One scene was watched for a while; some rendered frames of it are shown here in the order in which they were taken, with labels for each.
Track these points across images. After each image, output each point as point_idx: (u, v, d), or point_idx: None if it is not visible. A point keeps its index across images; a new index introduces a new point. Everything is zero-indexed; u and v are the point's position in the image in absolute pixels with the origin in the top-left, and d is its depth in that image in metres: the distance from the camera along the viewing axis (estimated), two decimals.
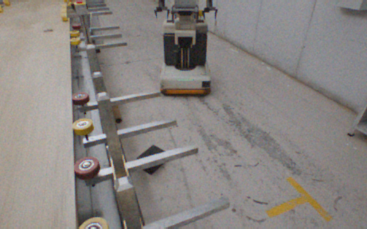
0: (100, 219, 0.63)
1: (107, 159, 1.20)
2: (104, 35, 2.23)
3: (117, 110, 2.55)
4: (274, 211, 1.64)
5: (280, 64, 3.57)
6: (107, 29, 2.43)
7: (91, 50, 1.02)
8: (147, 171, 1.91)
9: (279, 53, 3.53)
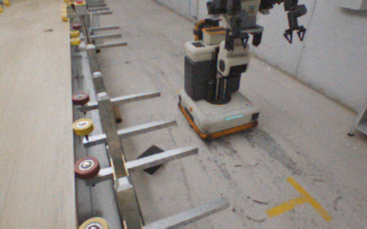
0: (100, 219, 0.63)
1: (107, 159, 1.20)
2: (104, 35, 2.23)
3: (117, 110, 2.55)
4: (274, 211, 1.64)
5: (280, 64, 3.57)
6: (107, 29, 2.43)
7: (91, 50, 1.02)
8: (147, 171, 1.91)
9: (279, 53, 3.53)
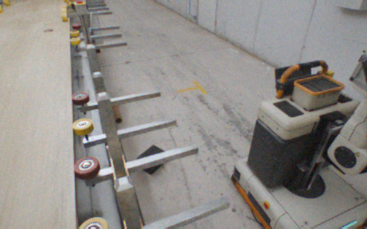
0: (100, 219, 0.63)
1: (107, 159, 1.20)
2: (104, 35, 2.23)
3: (117, 110, 2.55)
4: None
5: (280, 64, 3.57)
6: (107, 29, 2.43)
7: (91, 50, 1.02)
8: (147, 171, 1.91)
9: (279, 53, 3.53)
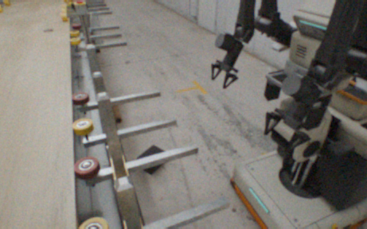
0: (100, 219, 0.63)
1: (107, 159, 1.20)
2: (104, 35, 2.23)
3: (117, 110, 2.55)
4: None
5: (280, 64, 3.57)
6: (107, 29, 2.43)
7: (91, 50, 1.02)
8: (147, 171, 1.91)
9: (279, 53, 3.53)
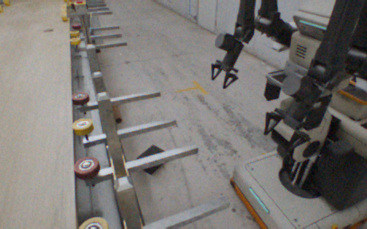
0: (100, 219, 0.63)
1: (107, 159, 1.20)
2: (104, 35, 2.23)
3: (117, 110, 2.55)
4: None
5: (280, 64, 3.57)
6: (107, 29, 2.43)
7: (91, 50, 1.02)
8: (147, 171, 1.91)
9: (279, 53, 3.53)
